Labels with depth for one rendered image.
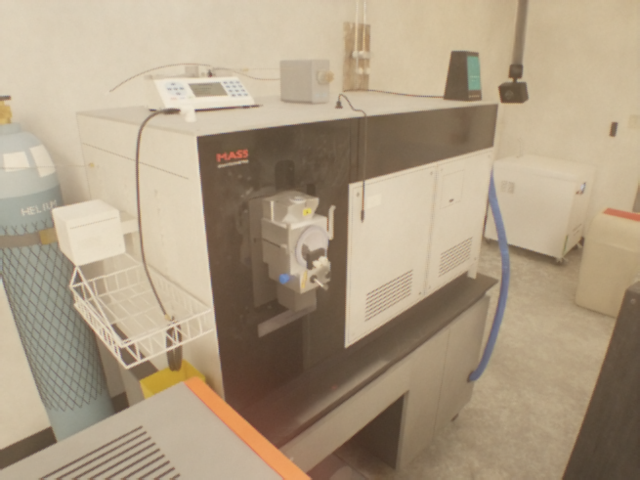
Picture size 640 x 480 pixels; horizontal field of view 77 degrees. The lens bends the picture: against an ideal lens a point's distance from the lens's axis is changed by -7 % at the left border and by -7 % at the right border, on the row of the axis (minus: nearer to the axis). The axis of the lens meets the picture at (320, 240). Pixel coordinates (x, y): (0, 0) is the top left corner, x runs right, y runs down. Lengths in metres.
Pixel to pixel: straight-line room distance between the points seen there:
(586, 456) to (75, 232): 1.27
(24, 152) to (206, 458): 1.13
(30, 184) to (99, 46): 0.67
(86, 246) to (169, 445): 0.59
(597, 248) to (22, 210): 3.13
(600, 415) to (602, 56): 3.65
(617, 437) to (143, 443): 0.96
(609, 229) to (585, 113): 1.51
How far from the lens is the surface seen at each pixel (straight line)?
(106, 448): 0.60
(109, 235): 1.07
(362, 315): 1.25
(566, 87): 4.52
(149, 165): 0.96
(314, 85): 1.29
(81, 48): 1.89
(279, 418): 1.14
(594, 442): 1.21
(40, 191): 1.49
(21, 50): 1.84
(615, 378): 1.10
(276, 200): 0.87
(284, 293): 0.94
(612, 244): 3.28
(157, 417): 0.62
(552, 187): 3.92
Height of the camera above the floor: 1.54
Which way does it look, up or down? 22 degrees down
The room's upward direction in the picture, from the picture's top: straight up
